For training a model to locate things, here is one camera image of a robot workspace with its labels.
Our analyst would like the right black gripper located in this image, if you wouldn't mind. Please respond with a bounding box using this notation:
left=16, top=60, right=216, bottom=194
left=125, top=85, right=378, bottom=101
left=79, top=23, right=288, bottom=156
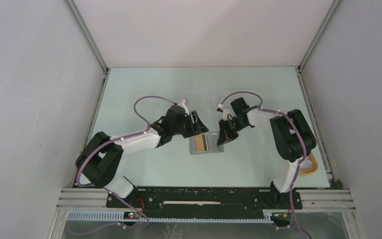
left=217, top=118, right=247, bottom=146

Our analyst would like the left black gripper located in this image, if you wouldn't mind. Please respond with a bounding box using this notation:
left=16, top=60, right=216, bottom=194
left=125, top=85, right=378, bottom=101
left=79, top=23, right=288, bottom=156
left=172, top=111, right=208, bottom=139

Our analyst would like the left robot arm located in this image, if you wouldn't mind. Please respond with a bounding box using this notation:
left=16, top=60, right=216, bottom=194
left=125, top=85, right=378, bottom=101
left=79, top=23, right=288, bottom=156
left=75, top=104, right=209, bottom=208

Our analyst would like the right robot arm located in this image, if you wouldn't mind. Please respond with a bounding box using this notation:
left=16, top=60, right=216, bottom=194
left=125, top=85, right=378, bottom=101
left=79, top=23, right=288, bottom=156
left=217, top=98, right=317, bottom=208

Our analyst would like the orange plastic tray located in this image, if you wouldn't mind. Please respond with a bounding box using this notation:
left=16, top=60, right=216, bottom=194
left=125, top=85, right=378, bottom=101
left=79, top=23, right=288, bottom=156
left=299, top=152, right=318, bottom=176

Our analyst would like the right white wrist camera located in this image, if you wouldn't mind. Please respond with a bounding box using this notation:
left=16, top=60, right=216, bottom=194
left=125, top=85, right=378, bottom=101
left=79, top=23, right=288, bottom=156
left=217, top=104, right=233, bottom=121

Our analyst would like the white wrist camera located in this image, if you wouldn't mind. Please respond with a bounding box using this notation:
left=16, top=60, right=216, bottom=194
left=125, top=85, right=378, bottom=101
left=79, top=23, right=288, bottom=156
left=176, top=99, right=190, bottom=115
left=217, top=104, right=233, bottom=121

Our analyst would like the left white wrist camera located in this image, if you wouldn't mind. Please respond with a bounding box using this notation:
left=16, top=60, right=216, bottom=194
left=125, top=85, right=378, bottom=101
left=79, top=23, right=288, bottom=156
left=176, top=99, right=190, bottom=115

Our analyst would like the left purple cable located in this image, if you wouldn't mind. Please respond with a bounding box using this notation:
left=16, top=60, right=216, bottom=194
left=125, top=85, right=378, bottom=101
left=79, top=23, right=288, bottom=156
left=76, top=96, right=185, bottom=232

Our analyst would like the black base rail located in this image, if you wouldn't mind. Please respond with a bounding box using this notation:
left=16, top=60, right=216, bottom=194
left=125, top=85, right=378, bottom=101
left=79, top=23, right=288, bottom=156
left=125, top=187, right=302, bottom=220

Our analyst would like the aluminium frame rail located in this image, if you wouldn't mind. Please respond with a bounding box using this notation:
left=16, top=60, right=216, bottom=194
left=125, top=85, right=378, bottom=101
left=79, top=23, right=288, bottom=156
left=57, top=188, right=356, bottom=223

